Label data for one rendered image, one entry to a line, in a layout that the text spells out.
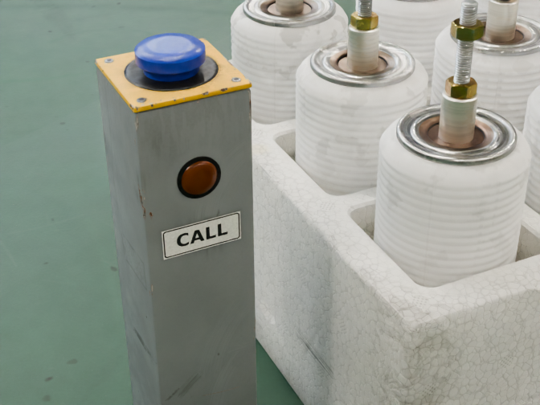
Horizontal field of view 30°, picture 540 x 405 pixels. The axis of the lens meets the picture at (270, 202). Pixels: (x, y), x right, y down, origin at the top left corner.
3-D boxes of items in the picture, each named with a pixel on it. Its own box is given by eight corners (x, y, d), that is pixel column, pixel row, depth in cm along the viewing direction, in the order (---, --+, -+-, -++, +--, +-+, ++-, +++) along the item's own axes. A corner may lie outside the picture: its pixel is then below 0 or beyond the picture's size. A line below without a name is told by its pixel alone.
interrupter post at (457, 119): (457, 153, 63) (463, 105, 61) (428, 138, 64) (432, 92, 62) (482, 140, 64) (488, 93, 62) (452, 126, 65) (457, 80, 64)
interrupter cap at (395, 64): (346, 38, 77) (347, 30, 77) (433, 63, 74) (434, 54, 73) (289, 73, 72) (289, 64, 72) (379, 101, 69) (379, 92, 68)
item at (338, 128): (336, 220, 88) (343, 27, 79) (433, 259, 83) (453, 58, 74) (271, 274, 82) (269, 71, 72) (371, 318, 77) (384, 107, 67)
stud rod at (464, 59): (459, 120, 63) (471, 6, 58) (446, 115, 63) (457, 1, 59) (469, 116, 63) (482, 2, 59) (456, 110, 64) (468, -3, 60)
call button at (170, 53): (217, 84, 57) (216, 51, 56) (150, 99, 56) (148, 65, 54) (191, 58, 60) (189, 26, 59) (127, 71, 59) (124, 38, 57)
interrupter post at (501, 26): (516, 46, 76) (521, 5, 74) (484, 44, 76) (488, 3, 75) (513, 34, 78) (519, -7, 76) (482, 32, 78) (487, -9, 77)
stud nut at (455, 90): (460, 102, 61) (462, 89, 61) (439, 92, 62) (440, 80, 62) (481, 92, 62) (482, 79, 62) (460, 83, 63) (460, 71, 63)
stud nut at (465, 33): (467, 44, 59) (468, 30, 59) (444, 35, 60) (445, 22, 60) (488, 35, 60) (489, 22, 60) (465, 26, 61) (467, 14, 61)
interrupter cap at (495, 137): (464, 183, 60) (464, 173, 59) (370, 137, 64) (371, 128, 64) (540, 141, 64) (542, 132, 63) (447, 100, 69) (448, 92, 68)
